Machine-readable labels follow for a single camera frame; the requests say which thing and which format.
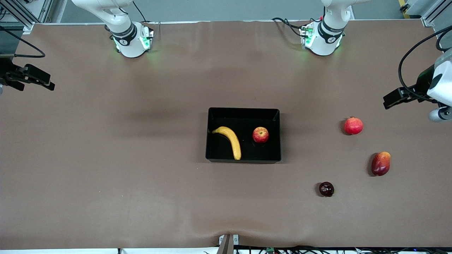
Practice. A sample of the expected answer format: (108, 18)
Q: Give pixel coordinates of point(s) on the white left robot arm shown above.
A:
(326, 38)

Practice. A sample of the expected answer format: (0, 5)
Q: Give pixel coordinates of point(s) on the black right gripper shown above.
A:
(7, 70)

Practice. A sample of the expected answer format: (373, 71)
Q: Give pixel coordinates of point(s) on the red yellow apple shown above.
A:
(260, 134)

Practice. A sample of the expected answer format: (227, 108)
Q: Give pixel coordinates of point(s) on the yellow banana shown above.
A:
(233, 139)

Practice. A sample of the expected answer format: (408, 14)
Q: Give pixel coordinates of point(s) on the red yellow mango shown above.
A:
(380, 164)

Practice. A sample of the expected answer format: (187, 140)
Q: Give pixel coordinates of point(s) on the brown table mat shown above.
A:
(141, 176)

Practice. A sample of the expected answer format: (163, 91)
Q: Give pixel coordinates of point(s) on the aluminium frame profile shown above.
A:
(21, 14)
(434, 14)

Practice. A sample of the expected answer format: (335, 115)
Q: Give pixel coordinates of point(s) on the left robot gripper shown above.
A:
(421, 84)

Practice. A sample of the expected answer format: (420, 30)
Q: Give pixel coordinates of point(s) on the grey metal table bracket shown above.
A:
(227, 243)

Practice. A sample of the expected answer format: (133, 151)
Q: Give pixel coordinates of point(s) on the black rectangular plastic box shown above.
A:
(247, 151)

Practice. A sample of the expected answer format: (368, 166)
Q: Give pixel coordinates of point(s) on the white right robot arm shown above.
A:
(129, 38)

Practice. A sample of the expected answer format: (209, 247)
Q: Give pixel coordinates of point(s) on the red pomegranate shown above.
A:
(353, 126)

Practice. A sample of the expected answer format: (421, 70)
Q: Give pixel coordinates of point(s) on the dark purple mangosteen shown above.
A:
(326, 189)

